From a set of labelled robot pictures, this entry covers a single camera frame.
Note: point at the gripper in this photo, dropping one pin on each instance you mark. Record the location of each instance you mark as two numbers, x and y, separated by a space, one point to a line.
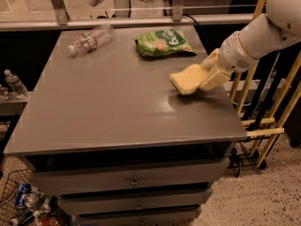
233 55

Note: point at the yellow sponge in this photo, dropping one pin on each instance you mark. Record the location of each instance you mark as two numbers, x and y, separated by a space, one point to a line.
187 81

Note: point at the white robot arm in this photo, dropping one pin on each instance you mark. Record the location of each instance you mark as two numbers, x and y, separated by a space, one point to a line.
277 28

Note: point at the green rice chip bag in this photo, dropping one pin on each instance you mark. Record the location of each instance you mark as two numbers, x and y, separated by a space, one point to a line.
163 43

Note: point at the wooden folding rack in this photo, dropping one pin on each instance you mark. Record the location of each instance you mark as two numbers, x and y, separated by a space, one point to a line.
259 119

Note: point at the grey drawer cabinet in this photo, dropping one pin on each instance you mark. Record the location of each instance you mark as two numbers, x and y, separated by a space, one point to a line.
110 137

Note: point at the clear plastic water bottle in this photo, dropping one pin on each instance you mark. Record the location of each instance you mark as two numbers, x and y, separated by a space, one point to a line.
91 40

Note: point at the upright water bottle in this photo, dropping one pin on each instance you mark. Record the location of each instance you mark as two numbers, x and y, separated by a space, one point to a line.
16 84

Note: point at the grey side shelf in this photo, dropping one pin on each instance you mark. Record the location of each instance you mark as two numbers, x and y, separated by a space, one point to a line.
12 105

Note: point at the blue soda can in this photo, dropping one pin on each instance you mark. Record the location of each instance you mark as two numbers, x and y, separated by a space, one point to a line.
23 190

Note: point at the silver soda can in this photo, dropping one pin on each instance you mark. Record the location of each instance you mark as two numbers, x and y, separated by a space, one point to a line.
32 200

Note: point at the metal window rail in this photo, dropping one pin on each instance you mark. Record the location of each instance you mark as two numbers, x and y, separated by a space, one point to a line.
241 18

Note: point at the black wire basket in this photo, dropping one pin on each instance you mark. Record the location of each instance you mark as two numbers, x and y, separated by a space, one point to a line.
8 198

